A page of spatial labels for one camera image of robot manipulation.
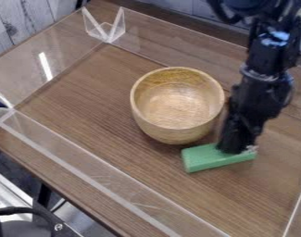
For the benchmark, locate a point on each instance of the grey metal base plate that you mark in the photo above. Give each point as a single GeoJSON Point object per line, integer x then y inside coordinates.
{"type": "Point", "coordinates": [64, 229]}

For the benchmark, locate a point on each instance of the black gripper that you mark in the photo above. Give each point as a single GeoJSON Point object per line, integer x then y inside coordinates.
{"type": "Point", "coordinates": [257, 100]}

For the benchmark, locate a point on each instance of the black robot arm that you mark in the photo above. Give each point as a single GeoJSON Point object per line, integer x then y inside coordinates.
{"type": "Point", "coordinates": [274, 32]}

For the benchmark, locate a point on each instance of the black table leg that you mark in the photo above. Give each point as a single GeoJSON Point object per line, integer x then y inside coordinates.
{"type": "Point", "coordinates": [44, 196]}

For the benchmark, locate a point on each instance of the clear acrylic corner bracket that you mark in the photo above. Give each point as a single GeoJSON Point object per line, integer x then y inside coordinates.
{"type": "Point", "coordinates": [106, 32]}

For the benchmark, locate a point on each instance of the green rectangular block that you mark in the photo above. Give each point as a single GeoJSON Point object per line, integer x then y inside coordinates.
{"type": "Point", "coordinates": [205, 156]}

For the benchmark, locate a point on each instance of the clear acrylic front wall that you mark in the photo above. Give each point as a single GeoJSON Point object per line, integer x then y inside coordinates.
{"type": "Point", "coordinates": [133, 209]}

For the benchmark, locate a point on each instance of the brown wooden bowl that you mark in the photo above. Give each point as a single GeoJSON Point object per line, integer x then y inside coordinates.
{"type": "Point", "coordinates": [175, 103]}

